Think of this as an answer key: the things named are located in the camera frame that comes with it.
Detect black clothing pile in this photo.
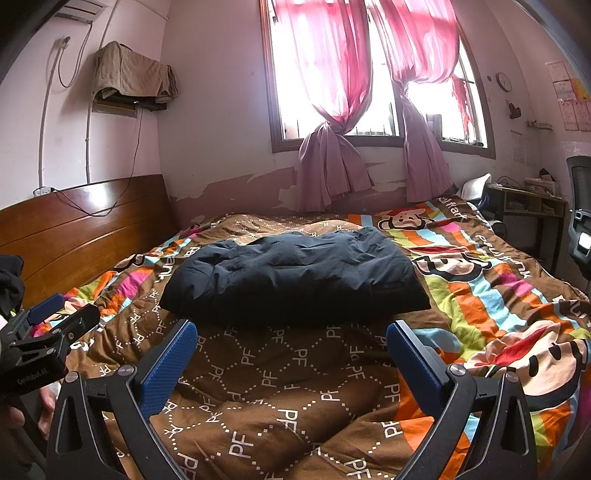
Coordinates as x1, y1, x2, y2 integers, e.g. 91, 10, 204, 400
0, 254, 25, 320

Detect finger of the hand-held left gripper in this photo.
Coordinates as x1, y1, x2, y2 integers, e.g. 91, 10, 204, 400
54, 303, 101, 345
25, 293, 65, 326

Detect black cable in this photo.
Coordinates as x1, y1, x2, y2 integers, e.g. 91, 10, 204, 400
52, 108, 145, 217

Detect dark wooden desk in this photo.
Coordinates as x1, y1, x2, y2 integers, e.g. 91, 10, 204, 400
485, 181, 568, 274

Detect pink curtain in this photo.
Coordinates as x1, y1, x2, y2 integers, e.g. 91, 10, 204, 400
270, 0, 376, 214
369, 0, 474, 204

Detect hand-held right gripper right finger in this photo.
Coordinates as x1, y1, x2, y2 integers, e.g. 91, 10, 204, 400
387, 319, 539, 480

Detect black office chair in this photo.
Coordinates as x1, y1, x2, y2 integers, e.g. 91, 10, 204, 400
566, 155, 591, 269

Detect wooden headboard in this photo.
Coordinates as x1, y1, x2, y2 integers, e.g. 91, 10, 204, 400
0, 174, 179, 311

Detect dark navy padded jacket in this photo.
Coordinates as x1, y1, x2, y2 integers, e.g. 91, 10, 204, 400
159, 226, 432, 328

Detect person's left hand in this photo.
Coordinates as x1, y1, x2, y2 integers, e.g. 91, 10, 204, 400
0, 385, 60, 440

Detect white air conditioner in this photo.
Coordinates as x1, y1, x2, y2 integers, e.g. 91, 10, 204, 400
52, 0, 110, 24

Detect black set-top device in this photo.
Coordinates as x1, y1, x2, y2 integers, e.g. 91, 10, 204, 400
97, 90, 168, 112

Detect printed brown striped blanket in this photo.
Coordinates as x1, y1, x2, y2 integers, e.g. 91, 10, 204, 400
32, 196, 591, 480

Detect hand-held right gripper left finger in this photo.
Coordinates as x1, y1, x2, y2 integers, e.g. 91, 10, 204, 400
46, 318, 198, 480

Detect brown framed window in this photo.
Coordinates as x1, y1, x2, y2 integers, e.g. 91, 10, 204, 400
259, 0, 498, 160

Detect brown cloth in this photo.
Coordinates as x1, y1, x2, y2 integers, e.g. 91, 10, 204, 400
92, 41, 179, 105

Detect wall papers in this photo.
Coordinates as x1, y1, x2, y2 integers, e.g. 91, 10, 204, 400
547, 60, 591, 133

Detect white pillow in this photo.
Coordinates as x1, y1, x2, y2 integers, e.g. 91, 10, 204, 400
459, 173, 493, 200

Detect white wall pipe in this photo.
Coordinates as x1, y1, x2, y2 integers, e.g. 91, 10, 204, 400
85, 0, 117, 184
38, 37, 71, 190

